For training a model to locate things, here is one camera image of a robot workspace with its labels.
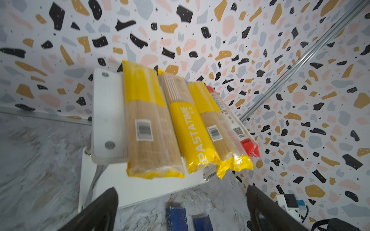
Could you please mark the white two-tier shelf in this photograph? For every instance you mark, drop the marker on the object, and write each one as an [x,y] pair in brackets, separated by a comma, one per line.
[104,160]

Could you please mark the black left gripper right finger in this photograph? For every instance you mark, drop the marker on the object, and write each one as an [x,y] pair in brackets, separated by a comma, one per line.
[266,215]

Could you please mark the blue Ankara spaghetti bag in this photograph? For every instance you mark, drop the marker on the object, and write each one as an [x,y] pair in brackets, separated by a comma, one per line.
[202,223]

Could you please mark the red spaghetti bag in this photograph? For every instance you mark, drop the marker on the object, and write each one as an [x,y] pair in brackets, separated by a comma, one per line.
[248,143]

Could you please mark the yellow Pastatime spaghetti bag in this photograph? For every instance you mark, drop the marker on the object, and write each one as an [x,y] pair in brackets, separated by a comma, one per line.
[194,141]

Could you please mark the yellow clear spaghetti bag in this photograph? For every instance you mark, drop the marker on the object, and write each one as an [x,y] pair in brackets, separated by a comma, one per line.
[231,154]

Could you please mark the blue Barilla spaghetti box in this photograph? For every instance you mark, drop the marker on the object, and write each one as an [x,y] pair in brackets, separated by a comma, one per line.
[176,219]

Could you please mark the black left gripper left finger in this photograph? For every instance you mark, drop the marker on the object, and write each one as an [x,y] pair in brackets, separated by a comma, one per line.
[99,215]

